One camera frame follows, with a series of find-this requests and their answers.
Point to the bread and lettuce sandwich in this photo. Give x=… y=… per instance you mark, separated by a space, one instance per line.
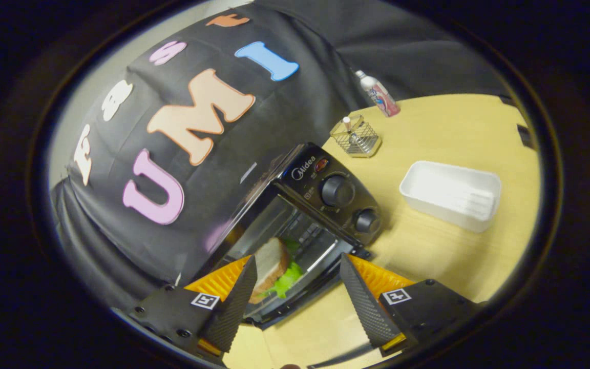
x=272 y=261

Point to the small white tube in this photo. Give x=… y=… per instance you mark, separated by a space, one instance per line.
x=347 y=124

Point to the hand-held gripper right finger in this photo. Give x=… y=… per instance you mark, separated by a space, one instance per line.
x=364 y=302

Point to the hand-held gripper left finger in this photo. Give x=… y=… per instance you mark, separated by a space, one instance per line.
x=236 y=302

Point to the black toaster oven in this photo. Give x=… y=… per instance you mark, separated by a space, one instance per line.
x=305 y=174

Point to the pink label bottle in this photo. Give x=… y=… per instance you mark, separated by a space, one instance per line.
x=382 y=97

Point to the white rectangular tray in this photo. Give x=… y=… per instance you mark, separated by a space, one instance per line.
x=448 y=192

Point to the black table clamp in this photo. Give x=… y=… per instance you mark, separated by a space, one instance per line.
x=525 y=136

